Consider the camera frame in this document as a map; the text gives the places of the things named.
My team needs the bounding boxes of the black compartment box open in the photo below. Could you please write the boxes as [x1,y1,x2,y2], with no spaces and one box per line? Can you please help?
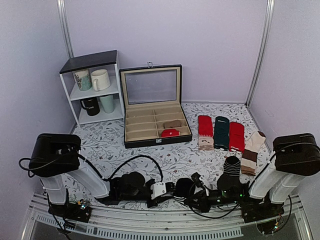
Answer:
[119,64,193,149]

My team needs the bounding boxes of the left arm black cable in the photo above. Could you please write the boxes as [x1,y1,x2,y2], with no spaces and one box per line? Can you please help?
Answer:
[18,154,165,183]

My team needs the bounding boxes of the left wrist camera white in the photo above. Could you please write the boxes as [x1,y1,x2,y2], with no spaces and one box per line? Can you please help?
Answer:
[150,182,167,200]

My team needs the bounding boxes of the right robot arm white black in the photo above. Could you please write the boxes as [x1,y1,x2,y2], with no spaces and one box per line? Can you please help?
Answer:
[184,133,320,218]

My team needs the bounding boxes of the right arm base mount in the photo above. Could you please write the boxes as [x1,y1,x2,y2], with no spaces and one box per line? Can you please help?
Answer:
[240,201,284,235]

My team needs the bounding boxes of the red santa sock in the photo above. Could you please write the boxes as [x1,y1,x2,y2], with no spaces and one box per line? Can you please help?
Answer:
[198,115,214,151]

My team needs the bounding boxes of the cream white mug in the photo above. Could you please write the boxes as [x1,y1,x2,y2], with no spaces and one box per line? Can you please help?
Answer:
[91,69,111,92]

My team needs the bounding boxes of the white shelf black top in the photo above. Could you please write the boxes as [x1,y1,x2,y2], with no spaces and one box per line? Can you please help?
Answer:
[59,50,125,127]

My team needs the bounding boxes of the mint green mug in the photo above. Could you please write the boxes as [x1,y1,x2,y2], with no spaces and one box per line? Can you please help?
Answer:
[99,94,115,114]

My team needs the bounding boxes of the left corner metal post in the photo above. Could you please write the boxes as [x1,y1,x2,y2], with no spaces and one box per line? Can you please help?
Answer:
[56,0,74,59]

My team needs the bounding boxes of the red white sock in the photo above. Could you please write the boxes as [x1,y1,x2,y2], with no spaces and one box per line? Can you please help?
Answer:
[229,121,245,153]

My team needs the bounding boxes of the dark green sock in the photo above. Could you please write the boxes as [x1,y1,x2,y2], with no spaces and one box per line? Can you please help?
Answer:
[213,116,230,151]

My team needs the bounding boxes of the rolled red sock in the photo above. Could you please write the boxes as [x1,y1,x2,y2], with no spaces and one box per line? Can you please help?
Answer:
[160,128,180,138]

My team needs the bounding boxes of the floral teal mug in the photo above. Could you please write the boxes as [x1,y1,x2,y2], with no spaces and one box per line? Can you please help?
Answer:
[73,69,92,91]

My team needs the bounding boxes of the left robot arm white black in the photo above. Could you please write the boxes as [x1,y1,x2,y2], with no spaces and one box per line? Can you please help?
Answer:
[27,133,175,217]

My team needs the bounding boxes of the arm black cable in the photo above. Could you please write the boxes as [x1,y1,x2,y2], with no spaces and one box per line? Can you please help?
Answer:
[187,189,243,220]
[18,154,165,183]

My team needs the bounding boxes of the black striped sock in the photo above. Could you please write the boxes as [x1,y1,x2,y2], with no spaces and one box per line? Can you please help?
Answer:
[223,156,241,177]

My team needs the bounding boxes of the aluminium front rail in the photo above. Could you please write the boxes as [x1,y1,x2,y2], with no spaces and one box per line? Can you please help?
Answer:
[21,192,315,240]

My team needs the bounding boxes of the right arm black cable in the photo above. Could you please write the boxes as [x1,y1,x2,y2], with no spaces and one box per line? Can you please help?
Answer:
[187,189,243,220]

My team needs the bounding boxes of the corner metal post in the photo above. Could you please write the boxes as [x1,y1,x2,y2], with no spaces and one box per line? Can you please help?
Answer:
[56,0,74,59]
[245,0,275,109]

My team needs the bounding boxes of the cream brown sock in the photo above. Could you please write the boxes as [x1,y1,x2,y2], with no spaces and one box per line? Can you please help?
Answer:
[240,131,266,176]

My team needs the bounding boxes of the right corner metal post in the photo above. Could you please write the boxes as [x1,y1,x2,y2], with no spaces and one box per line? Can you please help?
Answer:
[245,0,275,109]

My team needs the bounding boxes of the black mug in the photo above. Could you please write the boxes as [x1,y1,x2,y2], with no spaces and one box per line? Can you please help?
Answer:
[80,97,100,117]

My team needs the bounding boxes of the rolled brown sock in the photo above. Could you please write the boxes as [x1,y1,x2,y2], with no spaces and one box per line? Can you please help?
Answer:
[163,119,182,129]

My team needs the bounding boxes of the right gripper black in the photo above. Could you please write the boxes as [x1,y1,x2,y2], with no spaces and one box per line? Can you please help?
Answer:
[185,190,240,214]

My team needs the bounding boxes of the black sock white stripes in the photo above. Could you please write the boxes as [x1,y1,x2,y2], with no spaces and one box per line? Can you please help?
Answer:
[173,178,195,203]

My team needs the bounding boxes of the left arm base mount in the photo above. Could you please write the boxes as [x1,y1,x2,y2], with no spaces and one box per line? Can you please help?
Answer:
[48,199,92,223]

